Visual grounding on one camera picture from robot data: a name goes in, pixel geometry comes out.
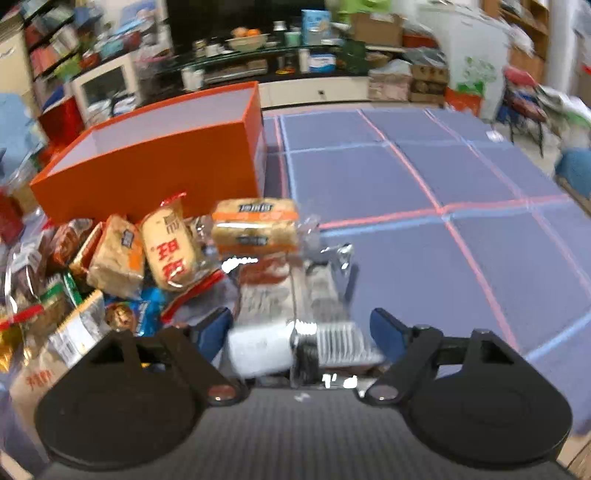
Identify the blue grid table mat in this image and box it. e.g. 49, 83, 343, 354
259, 107, 591, 444

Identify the dark brown clear snack packet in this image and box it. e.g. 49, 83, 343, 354
7, 240, 54, 309

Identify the bread packet with orange label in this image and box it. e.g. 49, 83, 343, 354
87, 215, 147, 299
211, 198, 300, 256

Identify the blue cookie packet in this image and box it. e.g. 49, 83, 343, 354
105, 287, 168, 337

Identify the fruit bowl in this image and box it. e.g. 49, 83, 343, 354
225, 27, 272, 52

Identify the clear wrapped wafer packet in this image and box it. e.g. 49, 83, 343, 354
236, 244, 357, 325

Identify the red edged clear snack packet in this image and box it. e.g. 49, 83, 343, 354
161, 271, 228, 325

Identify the blue white carton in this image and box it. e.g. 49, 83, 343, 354
301, 9, 332, 45

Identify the blue tissue pack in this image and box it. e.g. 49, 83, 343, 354
308, 52, 339, 73

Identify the beige packet with orange print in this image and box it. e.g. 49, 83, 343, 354
8, 355, 70, 418

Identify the white glass door cabinet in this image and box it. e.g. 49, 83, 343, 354
71, 52, 140, 131

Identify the gold foil snack packet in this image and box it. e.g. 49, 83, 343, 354
0, 316, 26, 372

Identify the brown cardboard box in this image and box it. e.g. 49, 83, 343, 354
352, 11, 403, 48

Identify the red storage box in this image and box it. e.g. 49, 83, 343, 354
38, 96, 87, 145

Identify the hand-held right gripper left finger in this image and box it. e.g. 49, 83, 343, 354
85, 307, 250, 407

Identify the red drink can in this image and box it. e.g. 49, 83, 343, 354
0, 188, 25, 246

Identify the white television cabinet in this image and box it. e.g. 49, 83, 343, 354
257, 75, 371, 110

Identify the green white snack packet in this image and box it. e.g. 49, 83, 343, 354
41, 274, 112, 367

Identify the clear plastic jar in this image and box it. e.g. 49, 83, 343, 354
8, 159, 44, 215

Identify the red folding chair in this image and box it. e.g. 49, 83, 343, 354
502, 66, 551, 155

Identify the black television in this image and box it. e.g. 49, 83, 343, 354
165, 0, 334, 48

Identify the orange cardboard box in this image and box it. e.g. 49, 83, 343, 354
30, 80, 266, 227

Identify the blue stool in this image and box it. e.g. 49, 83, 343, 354
555, 147, 591, 200

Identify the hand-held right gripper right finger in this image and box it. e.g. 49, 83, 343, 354
358, 308, 522, 407

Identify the white silver snack packet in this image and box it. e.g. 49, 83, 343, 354
226, 318, 386, 379

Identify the black bookshelf with books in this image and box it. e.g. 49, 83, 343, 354
19, 0, 95, 81

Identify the yellow cracker packet red print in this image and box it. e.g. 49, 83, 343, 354
140, 193, 200, 292

